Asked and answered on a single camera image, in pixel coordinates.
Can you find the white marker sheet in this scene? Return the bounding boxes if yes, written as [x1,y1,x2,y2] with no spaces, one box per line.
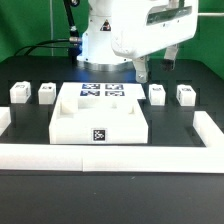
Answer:
[80,83,125,96]

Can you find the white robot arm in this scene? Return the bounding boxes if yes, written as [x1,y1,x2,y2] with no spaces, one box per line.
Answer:
[77,0,199,83]

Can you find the white U-shaped fence wall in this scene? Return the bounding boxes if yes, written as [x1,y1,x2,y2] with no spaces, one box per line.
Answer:
[0,111,224,173]

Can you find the white square table top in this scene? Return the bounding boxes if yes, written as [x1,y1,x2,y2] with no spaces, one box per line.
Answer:
[49,82,148,144]

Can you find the black cables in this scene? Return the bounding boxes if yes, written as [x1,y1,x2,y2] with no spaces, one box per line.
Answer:
[13,37,83,57]

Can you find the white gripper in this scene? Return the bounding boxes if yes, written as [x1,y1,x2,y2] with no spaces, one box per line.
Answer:
[111,0,198,83]

